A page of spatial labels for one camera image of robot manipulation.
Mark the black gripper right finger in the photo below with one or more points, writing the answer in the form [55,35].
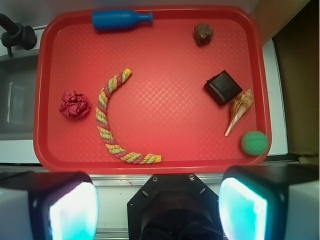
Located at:
[270,202]

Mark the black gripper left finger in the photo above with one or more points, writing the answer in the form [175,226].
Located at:
[48,206]

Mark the green textured ball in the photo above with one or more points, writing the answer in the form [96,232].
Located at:
[254,143]

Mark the crumpled red paper ball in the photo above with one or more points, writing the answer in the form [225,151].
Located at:
[74,105]

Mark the tan conch seashell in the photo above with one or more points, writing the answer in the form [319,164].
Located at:
[238,108]

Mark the black square box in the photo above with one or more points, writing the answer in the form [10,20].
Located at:
[222,88]

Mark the stainless steel sink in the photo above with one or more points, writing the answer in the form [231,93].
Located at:
[18,75]

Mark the red plastic tray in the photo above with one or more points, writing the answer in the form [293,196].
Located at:
[163,108]

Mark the black sink faucet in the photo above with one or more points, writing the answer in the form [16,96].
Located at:
[16,34]

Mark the brown rock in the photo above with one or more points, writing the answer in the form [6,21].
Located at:
[203,34]

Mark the blue plastic bottle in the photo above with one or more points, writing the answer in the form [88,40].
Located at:
[118,19]

